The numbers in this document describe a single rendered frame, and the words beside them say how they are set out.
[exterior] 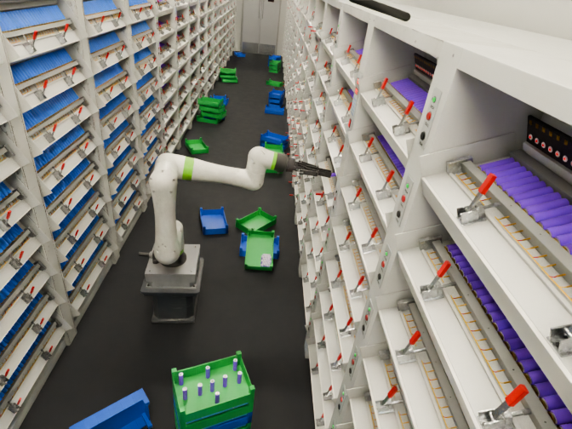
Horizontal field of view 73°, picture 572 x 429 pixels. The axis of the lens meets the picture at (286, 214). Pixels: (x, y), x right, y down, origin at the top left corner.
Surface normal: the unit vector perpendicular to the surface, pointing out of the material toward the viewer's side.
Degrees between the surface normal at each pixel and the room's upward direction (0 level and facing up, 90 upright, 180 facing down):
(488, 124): 90
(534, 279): 22
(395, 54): 90
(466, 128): 90
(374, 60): 90
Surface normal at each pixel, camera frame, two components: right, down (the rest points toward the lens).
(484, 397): -0.27, -0.82
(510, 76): -0.99, -0.08
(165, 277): 0.09, 0.53
